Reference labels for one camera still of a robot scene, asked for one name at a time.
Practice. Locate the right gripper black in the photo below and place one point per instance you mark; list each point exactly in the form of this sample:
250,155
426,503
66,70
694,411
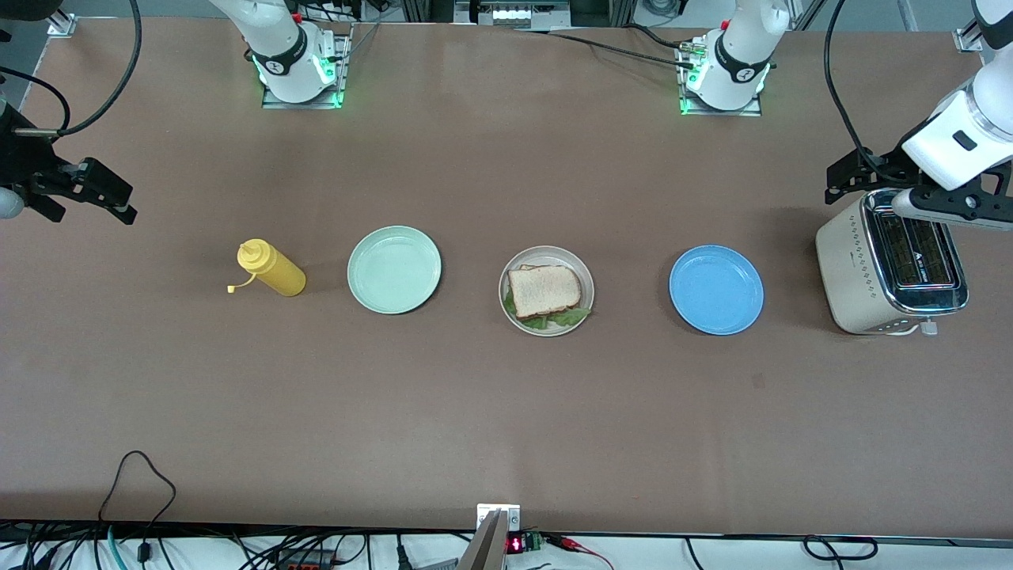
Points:
19,157

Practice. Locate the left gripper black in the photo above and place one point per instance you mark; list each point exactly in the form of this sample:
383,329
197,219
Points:
885,169

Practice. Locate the yellow squeeze bottle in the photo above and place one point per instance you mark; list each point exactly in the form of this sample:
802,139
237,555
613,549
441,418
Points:
277,273

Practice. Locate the green lettuce leaf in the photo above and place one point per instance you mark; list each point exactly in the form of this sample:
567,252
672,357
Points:
566,318

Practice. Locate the bread slice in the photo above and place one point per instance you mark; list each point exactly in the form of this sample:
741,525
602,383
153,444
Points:
544,289

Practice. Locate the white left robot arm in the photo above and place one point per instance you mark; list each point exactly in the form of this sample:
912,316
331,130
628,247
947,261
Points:
736,55

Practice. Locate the blue plate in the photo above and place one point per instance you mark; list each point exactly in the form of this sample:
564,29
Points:
716,290

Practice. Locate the beige plate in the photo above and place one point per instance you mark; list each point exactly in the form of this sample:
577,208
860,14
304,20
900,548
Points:
546,255

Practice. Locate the pale green plate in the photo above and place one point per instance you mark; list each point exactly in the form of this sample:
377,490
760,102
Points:
393,271

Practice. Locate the beige chrome toaster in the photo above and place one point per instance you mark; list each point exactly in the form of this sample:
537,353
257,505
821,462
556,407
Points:
855,277

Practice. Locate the control box with lights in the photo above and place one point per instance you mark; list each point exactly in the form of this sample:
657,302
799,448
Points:
514,16

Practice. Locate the green terminal block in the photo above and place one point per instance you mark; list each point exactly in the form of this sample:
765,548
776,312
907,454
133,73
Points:
534,541

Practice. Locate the red digit display module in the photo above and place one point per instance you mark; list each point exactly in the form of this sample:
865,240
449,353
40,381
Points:
515,545

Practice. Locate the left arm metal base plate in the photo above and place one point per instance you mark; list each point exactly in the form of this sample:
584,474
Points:
720,113

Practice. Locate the aluminium frame corner profile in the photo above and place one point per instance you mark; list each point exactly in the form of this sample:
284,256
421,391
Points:
63,26
967,39

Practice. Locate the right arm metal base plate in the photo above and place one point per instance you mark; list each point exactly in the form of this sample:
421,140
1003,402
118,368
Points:
343,79

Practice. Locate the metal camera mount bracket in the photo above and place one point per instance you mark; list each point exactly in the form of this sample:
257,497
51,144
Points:
487,546

